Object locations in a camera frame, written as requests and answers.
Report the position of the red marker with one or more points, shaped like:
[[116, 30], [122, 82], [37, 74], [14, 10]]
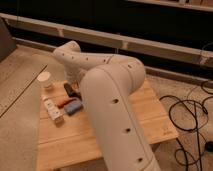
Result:
[[64, 102]]

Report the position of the white shelf rail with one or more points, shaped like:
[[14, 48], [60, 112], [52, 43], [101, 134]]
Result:
[[137, 45]]

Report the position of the white paper cup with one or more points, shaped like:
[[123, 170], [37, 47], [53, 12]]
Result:
[[45, 80]]

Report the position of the white rectangular box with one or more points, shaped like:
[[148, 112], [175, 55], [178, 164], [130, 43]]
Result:
[[53, 111]]

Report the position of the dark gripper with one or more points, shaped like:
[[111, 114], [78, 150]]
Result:
[[70, 92]]

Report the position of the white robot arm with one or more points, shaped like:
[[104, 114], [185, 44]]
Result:
[[105, 82]]

